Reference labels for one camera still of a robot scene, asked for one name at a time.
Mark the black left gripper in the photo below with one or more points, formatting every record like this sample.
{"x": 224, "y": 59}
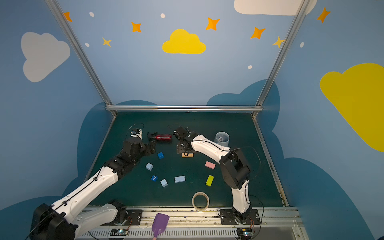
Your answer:
{"x": 151, "y": 142}

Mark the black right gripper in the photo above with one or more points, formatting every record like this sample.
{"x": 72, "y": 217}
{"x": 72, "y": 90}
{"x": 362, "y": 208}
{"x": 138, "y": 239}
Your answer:
{"x": 184, "y": 148}

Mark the natural wood block 51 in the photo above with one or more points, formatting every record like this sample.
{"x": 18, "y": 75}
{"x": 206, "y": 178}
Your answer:
{"x": 187, "y": 155}

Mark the pink wooden block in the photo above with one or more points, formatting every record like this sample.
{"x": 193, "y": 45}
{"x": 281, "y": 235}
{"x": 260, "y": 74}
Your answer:
{"x": 210, "y": 165}

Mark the light blue long block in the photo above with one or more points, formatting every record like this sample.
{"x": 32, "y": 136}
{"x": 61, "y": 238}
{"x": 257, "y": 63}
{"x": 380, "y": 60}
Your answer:
{"x": 180, "y": 179}

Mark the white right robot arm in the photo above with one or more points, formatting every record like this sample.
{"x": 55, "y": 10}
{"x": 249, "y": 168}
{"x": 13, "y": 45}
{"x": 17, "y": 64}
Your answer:
{"x": 234, "y": 166}

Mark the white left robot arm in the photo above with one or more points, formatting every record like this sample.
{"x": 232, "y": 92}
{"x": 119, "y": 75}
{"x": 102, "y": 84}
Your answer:
{"x": 63, "y": 219}

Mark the lime green wooden block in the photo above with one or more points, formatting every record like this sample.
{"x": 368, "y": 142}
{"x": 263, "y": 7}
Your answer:
{"x": 209, "y": 180}

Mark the dark blue wooden cube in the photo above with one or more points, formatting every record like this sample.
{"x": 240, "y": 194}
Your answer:
{"x": 160, "y": 155}

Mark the light blue wooden cube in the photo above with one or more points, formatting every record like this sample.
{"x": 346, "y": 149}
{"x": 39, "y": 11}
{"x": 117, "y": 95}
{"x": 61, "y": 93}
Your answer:
{"x": 149, "y": 166}

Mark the blue number seven cube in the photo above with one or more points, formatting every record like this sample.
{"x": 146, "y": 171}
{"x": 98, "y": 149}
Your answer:
{"x": 154, "y": 178}

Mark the translucent plastic mug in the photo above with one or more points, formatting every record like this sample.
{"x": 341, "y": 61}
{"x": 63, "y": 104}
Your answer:
{"x": 222, "y": 138}

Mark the pale blue wooden cube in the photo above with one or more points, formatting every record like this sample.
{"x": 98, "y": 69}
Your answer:
{"x": 164, "y": 183}

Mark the roll of tape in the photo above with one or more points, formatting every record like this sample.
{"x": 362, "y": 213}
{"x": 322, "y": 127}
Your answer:
{"x": 200, "y": 201}

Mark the purple plastic scoop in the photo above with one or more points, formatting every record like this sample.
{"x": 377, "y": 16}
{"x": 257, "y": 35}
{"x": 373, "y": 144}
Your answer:
{"x": 159, "y": 225}

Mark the aluminium back frame rail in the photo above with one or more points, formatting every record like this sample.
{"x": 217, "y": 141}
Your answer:
{"x": 146, "y": 108}

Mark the left side frame rail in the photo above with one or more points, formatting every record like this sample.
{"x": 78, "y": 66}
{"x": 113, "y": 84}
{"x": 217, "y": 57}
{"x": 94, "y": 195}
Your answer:
{"x": 99, "y": 149}

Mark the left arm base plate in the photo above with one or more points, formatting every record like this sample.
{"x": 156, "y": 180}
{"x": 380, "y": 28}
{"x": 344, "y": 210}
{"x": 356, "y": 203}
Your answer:
{"x": 127, "y": 218}

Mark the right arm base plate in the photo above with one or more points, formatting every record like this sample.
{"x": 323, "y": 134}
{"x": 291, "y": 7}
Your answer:
{"x": 232, "y": 217}

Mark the right side frame rail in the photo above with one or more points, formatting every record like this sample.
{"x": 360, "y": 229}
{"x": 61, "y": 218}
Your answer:
{"x": 271, "y": 164}

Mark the front aluminium rail bed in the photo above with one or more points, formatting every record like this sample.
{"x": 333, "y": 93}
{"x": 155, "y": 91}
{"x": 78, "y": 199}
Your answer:
{"x": 187, "y": 224}

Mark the aluminium left corner post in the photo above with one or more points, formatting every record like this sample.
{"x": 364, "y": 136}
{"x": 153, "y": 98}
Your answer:
{"x": 57, "y": 12}

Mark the aluminium corner post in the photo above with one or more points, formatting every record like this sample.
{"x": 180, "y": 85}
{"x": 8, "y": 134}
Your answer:
{"x": 291, "y": 34}
{"x": 57, "y": 12}

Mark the aluminium right corner post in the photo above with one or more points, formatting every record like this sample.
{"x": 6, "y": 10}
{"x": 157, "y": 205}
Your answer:
{"x": 291, "y": 34}

